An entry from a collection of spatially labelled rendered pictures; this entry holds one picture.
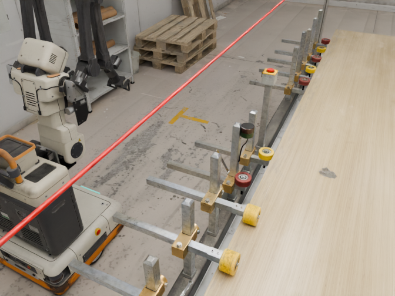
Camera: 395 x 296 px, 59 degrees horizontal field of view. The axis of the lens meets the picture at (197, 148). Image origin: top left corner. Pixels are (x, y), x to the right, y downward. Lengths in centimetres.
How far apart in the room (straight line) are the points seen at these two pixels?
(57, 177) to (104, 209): 59
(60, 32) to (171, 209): 217
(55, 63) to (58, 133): 42
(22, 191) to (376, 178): 174
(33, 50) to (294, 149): 146
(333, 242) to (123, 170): 216
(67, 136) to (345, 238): 157
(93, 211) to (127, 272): 46
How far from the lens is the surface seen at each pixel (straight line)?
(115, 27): 463
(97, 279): 128
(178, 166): 180
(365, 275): 144
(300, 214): 156
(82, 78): 196
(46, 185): 195
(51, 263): 226
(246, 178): 168
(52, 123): 215
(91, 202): 254
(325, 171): 180
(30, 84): 205
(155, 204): 283
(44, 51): 200
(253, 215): 141
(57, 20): 392
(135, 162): 328
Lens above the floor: 198
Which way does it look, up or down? 36 degrees down
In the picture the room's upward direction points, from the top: straight up
